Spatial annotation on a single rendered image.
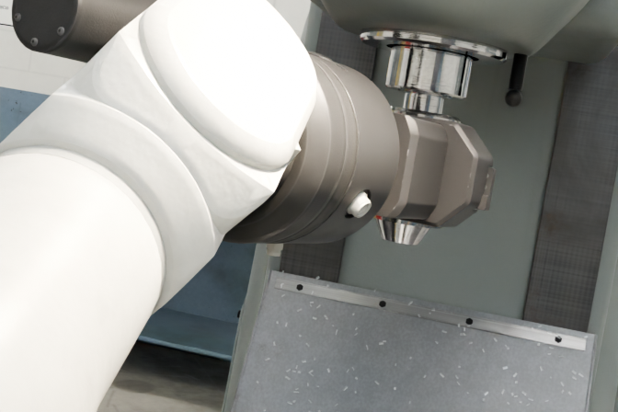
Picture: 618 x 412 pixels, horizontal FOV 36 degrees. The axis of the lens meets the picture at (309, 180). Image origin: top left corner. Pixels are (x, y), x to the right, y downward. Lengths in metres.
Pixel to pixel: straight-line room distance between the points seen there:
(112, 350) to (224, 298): 4.78
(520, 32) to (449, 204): 0.10
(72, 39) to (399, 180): 0.18
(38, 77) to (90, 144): 5.13
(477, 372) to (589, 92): 0.28
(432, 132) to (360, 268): 0.48
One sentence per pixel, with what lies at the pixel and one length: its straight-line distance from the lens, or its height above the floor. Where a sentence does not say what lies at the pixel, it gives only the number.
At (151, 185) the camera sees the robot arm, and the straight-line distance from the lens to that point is 0.27.
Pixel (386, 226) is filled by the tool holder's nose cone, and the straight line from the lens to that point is 0.56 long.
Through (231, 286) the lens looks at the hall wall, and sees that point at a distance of 5.00.
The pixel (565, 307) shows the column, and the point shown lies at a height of 1.12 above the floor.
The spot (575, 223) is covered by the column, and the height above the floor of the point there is 1.20.
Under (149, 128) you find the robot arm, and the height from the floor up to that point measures 1.24.
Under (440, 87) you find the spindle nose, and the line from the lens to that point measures 0.55.
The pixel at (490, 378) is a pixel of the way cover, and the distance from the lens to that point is 0.92.
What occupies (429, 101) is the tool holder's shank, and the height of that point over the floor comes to 1.28.
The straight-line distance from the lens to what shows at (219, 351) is 4.28.
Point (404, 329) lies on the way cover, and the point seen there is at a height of 1.08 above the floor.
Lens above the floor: 1.25
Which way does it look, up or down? 3 degrees down
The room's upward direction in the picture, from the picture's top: 9 degrees clockwise
